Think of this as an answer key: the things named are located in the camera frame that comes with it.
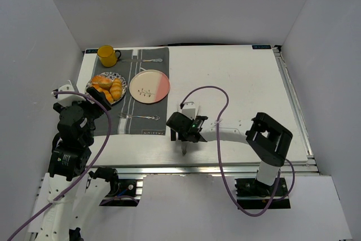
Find metal tongs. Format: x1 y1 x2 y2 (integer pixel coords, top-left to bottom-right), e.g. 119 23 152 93
177 104 201 156

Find round bread bun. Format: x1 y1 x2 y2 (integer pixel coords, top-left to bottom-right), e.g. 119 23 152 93
98 78 113 90

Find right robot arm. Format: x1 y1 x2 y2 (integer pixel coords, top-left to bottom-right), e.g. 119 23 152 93
166 112 293 190

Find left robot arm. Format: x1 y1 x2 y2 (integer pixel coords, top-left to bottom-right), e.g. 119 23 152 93
36 85 119 240

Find sesame bread bun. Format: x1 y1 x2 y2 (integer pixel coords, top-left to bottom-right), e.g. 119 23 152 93
91 75 108 85

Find striped croissant right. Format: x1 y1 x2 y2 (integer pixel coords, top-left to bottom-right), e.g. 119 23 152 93
109 78 122 101

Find silver fork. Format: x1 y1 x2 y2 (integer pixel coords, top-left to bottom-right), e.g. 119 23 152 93
118 112 160 121

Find blue floral plate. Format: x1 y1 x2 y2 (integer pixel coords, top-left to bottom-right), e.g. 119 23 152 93
85 72 127 105

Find grey striped placemat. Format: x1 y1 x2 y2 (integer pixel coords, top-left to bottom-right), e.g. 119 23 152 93
93 47 170 135

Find yellow enamel mug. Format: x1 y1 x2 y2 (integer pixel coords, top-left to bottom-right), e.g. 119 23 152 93
97 45 121 68

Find cream and pink plate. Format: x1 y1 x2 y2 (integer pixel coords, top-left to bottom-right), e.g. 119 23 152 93
129 69 170 104

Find silver butter knife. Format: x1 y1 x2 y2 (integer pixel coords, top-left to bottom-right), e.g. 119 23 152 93
120 58 163 63

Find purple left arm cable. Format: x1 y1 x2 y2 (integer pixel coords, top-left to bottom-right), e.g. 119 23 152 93
2 91 112 241

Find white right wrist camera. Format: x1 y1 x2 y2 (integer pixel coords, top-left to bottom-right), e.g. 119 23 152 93
178 102 199 119

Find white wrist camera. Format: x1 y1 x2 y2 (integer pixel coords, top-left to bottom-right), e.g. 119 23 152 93
51 80 85 107
178 102 199 119

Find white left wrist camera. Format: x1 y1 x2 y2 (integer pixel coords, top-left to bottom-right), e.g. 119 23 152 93
51 80 85 107

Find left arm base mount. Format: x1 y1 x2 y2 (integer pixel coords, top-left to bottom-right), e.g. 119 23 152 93
86 167 140 207

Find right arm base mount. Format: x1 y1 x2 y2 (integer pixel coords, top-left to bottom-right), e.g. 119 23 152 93
235 178 291 210

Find aluminium table frame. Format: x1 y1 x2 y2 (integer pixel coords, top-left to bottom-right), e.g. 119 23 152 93
91 46 319 176

